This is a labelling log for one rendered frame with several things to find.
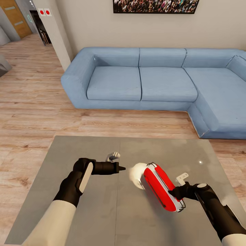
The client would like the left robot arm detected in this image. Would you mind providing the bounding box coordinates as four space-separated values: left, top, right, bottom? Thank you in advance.
21 152 125 246

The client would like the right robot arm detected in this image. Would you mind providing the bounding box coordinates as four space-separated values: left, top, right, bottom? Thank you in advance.
168 173 246 246

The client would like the radio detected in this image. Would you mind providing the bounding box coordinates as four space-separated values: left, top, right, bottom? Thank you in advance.
144 163 186 212

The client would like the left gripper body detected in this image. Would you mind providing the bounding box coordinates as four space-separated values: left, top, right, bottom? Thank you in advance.
100 162 119 175

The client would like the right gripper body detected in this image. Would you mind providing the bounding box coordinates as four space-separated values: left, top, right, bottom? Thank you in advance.
173 181 191 200

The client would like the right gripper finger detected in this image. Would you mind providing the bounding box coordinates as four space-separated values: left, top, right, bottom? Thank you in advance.
168 190 175 197

